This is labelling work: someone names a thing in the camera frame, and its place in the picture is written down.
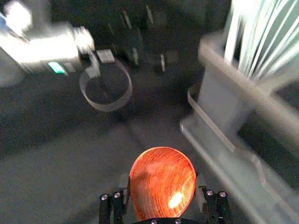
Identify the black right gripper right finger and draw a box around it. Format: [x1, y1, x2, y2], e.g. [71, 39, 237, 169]
[194, 172, 232, 224]

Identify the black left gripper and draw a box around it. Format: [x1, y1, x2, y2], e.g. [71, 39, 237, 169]
[93, 28, 143, 69]

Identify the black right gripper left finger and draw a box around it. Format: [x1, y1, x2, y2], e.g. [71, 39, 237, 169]
[99, 173, 130, 224]

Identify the brown wooden spoon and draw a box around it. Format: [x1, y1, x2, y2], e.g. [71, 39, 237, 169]
[128, 146, 197, 223]

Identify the black rack with steel bars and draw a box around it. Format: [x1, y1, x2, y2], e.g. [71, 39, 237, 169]
[106, 0, 185, 73]

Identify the black table cloth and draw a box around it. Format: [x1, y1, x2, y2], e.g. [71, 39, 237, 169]
[0, 0, 299, 224]

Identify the clear plastic case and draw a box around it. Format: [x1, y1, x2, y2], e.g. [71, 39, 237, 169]
[179, 29, 299, 224]

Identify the plain pale wall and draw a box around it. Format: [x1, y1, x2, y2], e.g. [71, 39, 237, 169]
[223, 0, 299, 82]

